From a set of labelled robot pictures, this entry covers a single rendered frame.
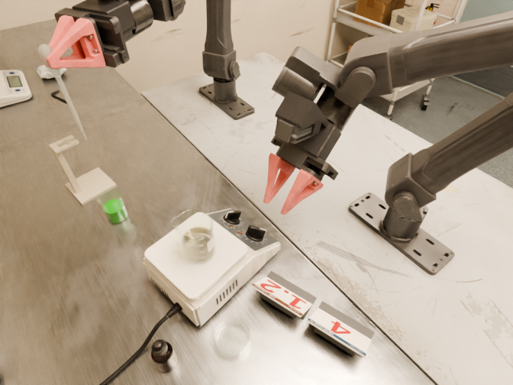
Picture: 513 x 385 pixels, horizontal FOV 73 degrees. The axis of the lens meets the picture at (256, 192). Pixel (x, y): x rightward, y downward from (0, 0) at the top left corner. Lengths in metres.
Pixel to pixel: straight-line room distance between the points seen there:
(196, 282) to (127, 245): 0.22
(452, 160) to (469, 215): 0.26
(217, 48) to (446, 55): 0.58
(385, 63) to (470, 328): 0.42
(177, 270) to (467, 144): 0.45
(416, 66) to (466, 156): 0.16
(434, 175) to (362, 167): 0.28
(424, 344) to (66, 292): 0.58
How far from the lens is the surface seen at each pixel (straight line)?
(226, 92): 0.99
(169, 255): 0.55
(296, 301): 0.58
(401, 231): 0.68
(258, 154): 0.84
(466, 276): 0.72
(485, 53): 0.51
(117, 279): 0.66
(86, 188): 0.83
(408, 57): 0.49
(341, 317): 0.60
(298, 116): 0.45
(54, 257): 0.74
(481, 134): 0.56
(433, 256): 0.71
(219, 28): 0.92
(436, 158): 0.58
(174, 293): 0.54
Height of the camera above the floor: 1.43
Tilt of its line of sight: 46 degrees down
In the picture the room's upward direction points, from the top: straight up
